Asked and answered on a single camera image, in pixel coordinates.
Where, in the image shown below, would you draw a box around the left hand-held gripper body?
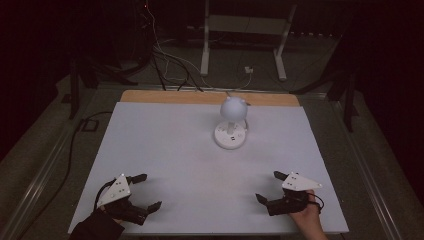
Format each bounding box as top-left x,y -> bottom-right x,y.
95,173 -> 150,226

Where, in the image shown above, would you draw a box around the white floor cable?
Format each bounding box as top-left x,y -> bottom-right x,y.
151,33 -> 253,98

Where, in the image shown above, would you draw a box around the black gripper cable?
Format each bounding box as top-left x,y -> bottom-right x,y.
93,178 -> 117,211
312,192 -> 325,215

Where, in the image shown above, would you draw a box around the white round table lamp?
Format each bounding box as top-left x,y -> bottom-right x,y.
213,95 -> 251,150

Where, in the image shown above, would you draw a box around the white metal stand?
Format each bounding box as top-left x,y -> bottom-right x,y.
199,0 -> 298,82

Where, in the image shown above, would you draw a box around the person's left hand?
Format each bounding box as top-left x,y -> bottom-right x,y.
98,206 -> 126,227

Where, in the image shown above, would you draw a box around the grey metal frame rail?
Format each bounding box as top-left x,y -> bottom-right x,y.
0,88 -> 101,240
328,99 -> 404,240

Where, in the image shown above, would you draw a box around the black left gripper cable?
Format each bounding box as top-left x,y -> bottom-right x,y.
93,178 -> 117,211

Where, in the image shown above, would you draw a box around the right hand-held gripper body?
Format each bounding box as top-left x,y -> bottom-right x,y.
265,171 -> 324,217

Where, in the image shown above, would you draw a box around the black floor cable bundle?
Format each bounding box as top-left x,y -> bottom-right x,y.
149,46 -> 204,93

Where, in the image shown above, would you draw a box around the person's right hand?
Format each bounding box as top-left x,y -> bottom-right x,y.
289,189 -> 327,236

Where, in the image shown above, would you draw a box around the long black floor cable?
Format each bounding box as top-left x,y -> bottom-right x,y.
16,110 -> 114,240

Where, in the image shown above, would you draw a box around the black stand legs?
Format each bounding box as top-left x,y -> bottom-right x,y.
289,63 -> 361,133
68,54 -> 139,120

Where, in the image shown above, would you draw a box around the black rectangular floor plate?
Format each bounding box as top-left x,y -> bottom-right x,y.
79,118 -> 100,132

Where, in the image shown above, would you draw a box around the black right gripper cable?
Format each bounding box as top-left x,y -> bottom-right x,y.
312,192 -> 325,215

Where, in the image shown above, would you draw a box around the white table cover sheet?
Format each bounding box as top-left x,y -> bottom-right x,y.
67,101 -> 350,235

